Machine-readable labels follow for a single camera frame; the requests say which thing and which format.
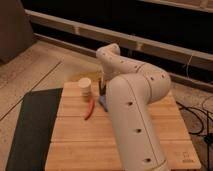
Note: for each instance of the blue eraser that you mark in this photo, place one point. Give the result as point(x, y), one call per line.
point(102, 102)

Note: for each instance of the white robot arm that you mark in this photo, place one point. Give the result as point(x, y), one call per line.
point(131, 85)

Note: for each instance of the red chili pepper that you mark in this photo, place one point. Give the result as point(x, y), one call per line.
point(90, 109)

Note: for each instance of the white cylindrical cup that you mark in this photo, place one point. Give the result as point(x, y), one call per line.
point(85, 86)

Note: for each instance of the black floor mat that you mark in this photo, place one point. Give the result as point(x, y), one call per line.
point(33, 131)

